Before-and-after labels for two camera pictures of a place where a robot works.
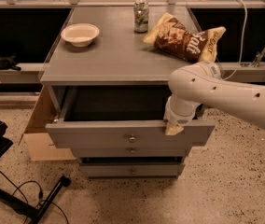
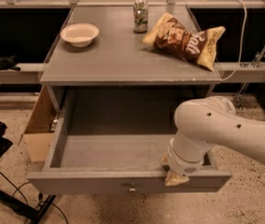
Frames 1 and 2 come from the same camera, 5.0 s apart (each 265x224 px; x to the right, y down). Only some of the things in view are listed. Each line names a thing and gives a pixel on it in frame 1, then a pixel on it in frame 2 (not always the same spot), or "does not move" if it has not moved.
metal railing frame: [260, 70] does not move
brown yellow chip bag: [175, 36] does not move
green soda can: [141, 16] does not move
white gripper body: [176, 118] → [178, 164]
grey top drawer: [118, 117] → [120, 164]
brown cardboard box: [38, 139] does not move
